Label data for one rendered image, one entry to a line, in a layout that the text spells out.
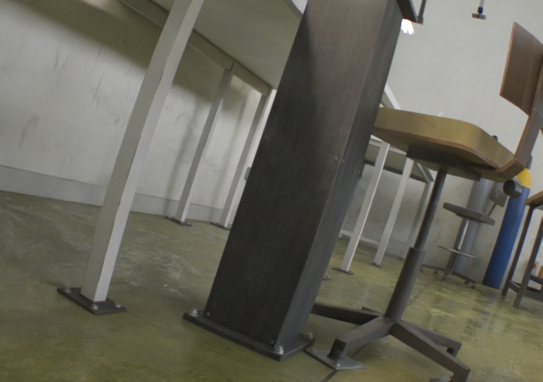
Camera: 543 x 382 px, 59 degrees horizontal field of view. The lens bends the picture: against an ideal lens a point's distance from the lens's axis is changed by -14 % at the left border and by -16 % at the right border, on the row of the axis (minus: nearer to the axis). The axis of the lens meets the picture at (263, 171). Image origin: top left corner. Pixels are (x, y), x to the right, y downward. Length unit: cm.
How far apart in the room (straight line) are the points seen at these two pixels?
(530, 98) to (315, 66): 55
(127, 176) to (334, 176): 41
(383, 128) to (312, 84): 31
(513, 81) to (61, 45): 154
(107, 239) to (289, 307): 39
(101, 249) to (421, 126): 80
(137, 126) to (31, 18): 99
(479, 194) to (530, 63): 476
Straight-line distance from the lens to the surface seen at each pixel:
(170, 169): 288
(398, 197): 413
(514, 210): 605
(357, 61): 116
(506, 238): 603
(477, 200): 607
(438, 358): 140
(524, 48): 136
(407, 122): 140
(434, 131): 134
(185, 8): 107
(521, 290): 434
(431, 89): 659
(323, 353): 128
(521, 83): 134
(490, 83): 660
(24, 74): 197
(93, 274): 108
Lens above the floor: 34
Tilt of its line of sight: 1 degrees up
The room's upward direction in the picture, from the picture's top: 18 degrees clockwise
